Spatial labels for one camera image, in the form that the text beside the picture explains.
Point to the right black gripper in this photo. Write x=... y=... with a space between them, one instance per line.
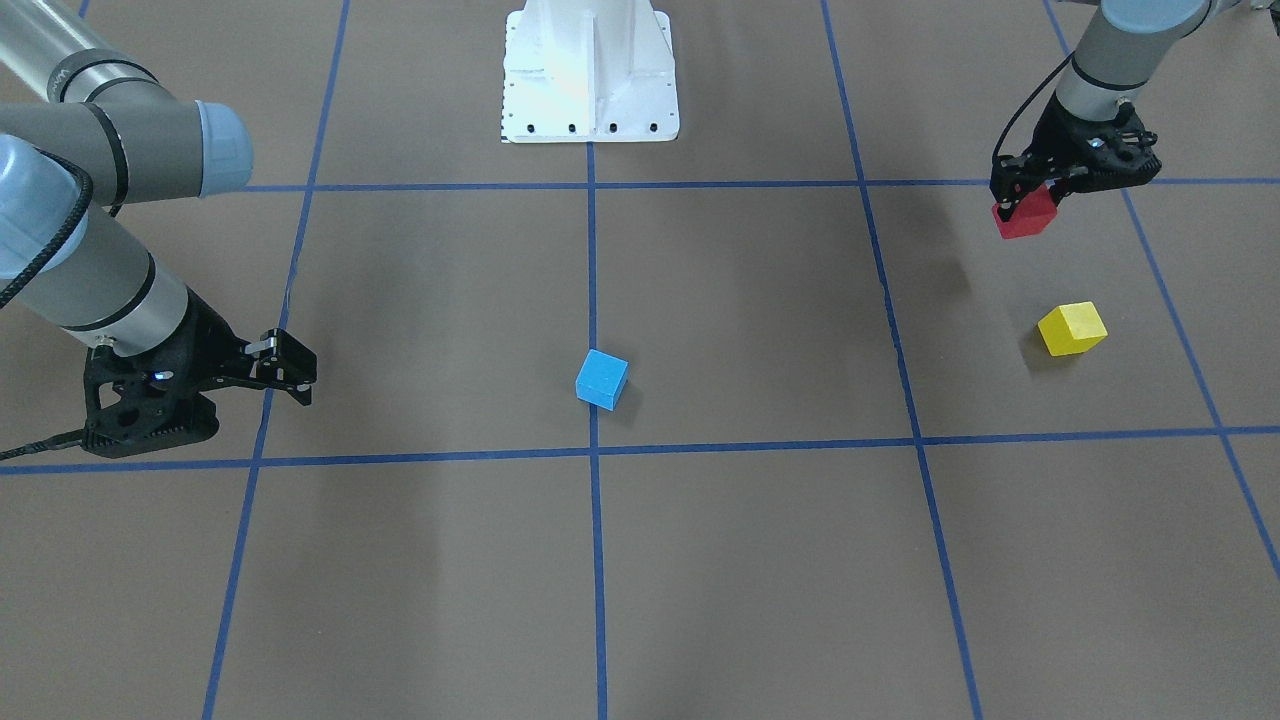
x=205 y=343

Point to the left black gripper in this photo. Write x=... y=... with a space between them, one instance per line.
x=1048 y=142

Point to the red wooden cube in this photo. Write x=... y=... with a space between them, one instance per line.
x=1030 y=217

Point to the blue wooden cube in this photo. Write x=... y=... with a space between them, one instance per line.
x=601 y=380

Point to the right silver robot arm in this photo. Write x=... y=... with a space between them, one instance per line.
x=109 y=134

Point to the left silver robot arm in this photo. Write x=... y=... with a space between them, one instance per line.
x=1114 y=60

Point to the yellow wooden cube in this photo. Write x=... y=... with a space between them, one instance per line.
x=1071 y=329

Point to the white camera mast pedestal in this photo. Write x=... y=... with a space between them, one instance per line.
x=589 y=72

